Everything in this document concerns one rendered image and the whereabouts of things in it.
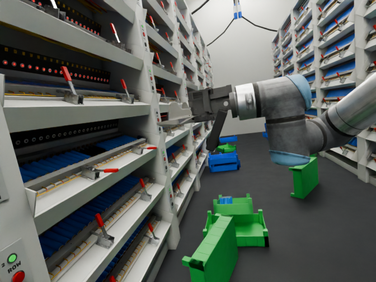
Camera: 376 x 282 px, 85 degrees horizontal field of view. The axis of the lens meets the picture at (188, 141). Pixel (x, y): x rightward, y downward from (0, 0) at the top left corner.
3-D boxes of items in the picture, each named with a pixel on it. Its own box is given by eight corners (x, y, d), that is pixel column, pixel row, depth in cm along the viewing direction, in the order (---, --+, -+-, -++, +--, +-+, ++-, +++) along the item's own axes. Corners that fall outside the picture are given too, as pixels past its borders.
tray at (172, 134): (188, 134, 162) (192, 116, 158) (163, 151, 103) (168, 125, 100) (164, 127, 165) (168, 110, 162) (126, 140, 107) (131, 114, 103)
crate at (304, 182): (318, 183, 151) (306, 181, 157) (317, 156, 148) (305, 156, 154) (303, 199, 131) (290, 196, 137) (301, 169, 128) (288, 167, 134)
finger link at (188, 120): (173, 118, 53) (202, 113, 57) (174, 125, 54) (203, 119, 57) (179, 117, 49) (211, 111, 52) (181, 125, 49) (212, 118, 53)
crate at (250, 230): (263, 222, 113) (262, 208, 112) (269, 247, 93) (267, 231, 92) (209, 222, 120) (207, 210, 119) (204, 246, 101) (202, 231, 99)
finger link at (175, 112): (153, 105, 51) (186, 100, 54) (157, 128, 52) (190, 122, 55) (155, 104, 48) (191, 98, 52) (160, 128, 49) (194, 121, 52)
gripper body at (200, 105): (190, 94, 60) (232, 85, 57) (196, 123, 61) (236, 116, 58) (184, 93, 52) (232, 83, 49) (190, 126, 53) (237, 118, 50)
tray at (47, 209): (156, 155, 94) (160, 136, 92) (31, 240, 36) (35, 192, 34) (117, 143, 98) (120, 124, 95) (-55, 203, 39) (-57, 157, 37)
